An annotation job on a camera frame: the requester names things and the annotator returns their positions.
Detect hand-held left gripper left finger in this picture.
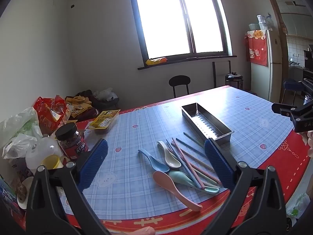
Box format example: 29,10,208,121
26,138,109,235

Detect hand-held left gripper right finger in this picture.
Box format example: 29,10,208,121
204,138,288,235

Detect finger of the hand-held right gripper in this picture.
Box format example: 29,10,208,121
271,102,307,122

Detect green spoon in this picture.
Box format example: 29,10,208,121
168,171,220,194

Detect stainless steel utensil tray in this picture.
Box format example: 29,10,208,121
181,102,235,141

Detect person's right hand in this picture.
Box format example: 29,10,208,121
301,130,313,157

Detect person's left hand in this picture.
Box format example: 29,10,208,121
132,226,156,235

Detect beige chopstick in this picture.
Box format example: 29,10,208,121
180,150,216,172

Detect black round chair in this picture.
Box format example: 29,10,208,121
281,79,304,104
169,75,191,98

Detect snack jar black lid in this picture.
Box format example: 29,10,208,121
55,122,86,162

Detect white fridge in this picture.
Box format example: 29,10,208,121
246,29,283,103

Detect cartoon mug yellow rim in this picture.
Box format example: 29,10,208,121
40,155,64,170

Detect yellow label food tray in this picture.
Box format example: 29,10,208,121
88,109,121,134

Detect blue chopstick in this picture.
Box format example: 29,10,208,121
166,139,200,188

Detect white spoon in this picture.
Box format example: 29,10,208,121
157,141,182,169

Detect clear plastic container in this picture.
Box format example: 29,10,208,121
26,137,64,174

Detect pink spoon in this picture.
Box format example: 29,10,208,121
153,171,203,212

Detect blue plaid tablecloth red border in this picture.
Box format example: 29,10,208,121
15,86,313,235

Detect black pressure cooker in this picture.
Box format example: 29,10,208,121
225,72,244,90

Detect blue spoon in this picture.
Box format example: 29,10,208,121
138,149,170,173

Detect pile of clothes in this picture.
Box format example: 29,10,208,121
65,90,98,123

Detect red fridge cover cloth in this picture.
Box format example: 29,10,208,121
244,30,269,66

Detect red snack bags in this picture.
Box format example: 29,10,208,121
33,95,74,135

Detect white bowl with food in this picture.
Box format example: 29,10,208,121
17,176,35,210

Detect white green plastic bag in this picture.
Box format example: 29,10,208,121
0,106,43,159

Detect blue packet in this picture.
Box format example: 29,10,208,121
0,176,25,221

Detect dark window sill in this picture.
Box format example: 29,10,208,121
137,55,237,70

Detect yellow red soft toy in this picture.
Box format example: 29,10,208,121
146,57,168,66

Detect dark framed window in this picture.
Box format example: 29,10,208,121
127,0,233,60

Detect black folding metal frame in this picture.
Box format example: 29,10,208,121
212,61,231,89

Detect kitchen wall cabinets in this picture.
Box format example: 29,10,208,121
281,12,313,41

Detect wooden door frame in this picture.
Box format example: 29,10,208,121
265,0,313,103

